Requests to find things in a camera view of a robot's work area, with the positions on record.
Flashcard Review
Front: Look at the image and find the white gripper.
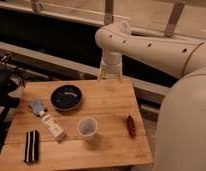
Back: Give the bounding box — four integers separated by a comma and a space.
97, 51, 122, 82

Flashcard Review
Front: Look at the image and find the dark ceramic bowl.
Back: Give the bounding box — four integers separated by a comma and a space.
51, 85, 82, 111

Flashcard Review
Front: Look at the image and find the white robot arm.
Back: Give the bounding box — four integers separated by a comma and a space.
95, 22, 206, 171

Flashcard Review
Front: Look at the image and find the dark red small object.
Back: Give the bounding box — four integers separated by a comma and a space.
127, 116, 136, 138

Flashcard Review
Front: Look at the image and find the white tube with blue cap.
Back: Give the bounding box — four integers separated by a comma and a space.
29, 100, 66, 142

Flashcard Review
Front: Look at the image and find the black equipment with cables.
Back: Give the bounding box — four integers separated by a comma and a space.
0, 54, 25, 153

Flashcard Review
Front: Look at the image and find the metal railing frame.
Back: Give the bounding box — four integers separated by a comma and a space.
0, 0, 206, 39

